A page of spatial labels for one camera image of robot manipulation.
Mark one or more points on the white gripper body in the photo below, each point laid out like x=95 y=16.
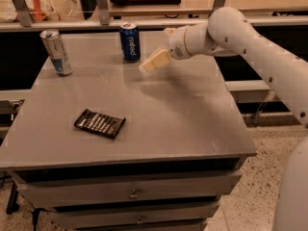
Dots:
x=176 y=43

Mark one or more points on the blue pepsi can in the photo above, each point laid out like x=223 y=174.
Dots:
x=130 y=41

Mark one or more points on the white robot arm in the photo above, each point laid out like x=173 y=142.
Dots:
x=227 y=32

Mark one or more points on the black rxbar chocolate wrapper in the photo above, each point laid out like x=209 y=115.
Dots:
x=99 y=124

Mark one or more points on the silver red bull can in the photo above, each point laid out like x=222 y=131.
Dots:
x=54 y=46

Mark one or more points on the orange white plastic bag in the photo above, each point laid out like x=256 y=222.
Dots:
x=39 y=9

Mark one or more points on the grey top drawer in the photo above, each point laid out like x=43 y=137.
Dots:
x=129 y=188

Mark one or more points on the grey drawer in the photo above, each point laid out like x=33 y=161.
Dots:
x=164 y=224
x=138 y=215
x=129 y=188

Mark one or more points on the grey bottom drawer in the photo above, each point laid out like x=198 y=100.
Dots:
x=164 y=224

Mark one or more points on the grey middle drawer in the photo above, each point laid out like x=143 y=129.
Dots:
x=138 y=215

